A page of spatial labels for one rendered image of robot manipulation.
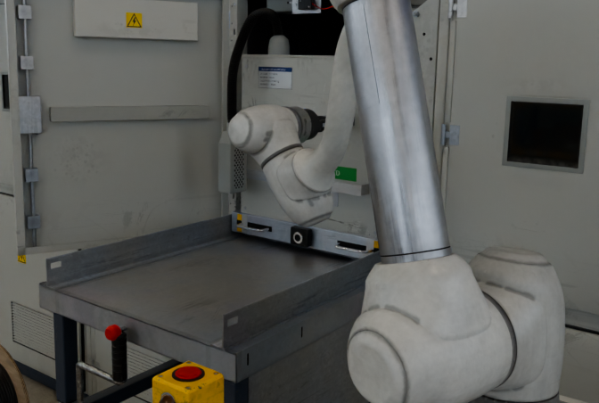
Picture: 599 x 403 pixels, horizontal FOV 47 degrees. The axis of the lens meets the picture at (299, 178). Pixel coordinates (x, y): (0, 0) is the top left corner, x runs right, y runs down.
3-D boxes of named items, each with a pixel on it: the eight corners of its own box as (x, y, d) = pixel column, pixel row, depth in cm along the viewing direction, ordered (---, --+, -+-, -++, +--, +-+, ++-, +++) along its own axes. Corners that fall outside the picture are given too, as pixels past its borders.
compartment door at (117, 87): (14, 250, 192) (1, -25, 179) (223, 227, 223) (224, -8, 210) (18, 256, 186) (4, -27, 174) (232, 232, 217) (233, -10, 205)
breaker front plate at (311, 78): (379, 245, 178) (387, 59, 170) (239, 217, 206) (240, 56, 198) (381, 244, 179) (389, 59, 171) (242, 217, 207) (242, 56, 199)
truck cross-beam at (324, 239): (387, 264, 177) (388, 242, 176) (231, 230, 209) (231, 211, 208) (397, 260, 181) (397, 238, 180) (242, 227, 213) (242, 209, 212)
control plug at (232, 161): (230, 194, 194) (230, 132, 191) (217, 192, 196) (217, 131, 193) (248, 190, 200) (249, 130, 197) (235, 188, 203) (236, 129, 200)
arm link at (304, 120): (299, 148, 154) (314, 145, 159) (299, 107, 153) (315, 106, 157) (266, 144, 160) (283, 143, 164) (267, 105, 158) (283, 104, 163)
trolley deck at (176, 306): (236, 383, 126) (236, 352, 125) (39, 307, 162) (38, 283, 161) (408, 291, 180) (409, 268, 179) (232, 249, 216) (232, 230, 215)
